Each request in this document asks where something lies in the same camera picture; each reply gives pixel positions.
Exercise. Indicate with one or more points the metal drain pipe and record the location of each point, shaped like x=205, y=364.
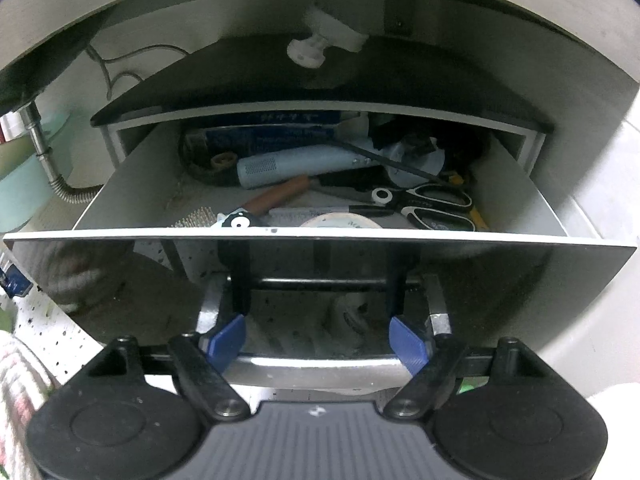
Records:
x=42, y=155

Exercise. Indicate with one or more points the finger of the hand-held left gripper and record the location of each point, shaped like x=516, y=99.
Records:
x=14, y=281

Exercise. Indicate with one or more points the blue cardboard box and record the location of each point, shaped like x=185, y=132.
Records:
x=270, y=137

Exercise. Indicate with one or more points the small white tape roll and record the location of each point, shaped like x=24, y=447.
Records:
x=376, y=196

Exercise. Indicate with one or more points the pink patterned clothing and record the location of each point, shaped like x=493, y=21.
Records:
x=20, y=385

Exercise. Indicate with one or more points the black drawer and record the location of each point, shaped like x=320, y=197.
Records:
x=525, y=285

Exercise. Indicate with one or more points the black pouch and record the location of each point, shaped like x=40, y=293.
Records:
x=450, y=135

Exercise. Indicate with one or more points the green plastic basin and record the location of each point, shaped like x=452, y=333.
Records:
x=20, y=185

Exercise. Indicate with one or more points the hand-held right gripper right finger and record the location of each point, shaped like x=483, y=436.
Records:
x=407, y=342

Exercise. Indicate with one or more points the clear tape roll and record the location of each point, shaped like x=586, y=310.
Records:
x=350, y=221

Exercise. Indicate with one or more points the yellow utility knife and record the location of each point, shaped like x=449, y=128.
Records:
x=479, y=220

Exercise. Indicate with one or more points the light blue hair dryer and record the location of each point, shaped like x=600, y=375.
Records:
x=300, y=162

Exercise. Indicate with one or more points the light blue round attachment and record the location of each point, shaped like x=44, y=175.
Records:
x=397, y=152

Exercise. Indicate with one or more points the black marker pen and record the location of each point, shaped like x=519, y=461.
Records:
x=365, y=209

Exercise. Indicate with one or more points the thin black stick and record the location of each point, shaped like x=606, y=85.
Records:
x=390, y=160

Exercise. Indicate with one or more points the black white scissors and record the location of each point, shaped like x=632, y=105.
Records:
x=407, y=205

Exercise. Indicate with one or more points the white plastic knob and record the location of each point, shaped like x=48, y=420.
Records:
x=305, y=52

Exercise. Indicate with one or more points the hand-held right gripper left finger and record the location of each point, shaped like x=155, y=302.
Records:
x=227, y=340

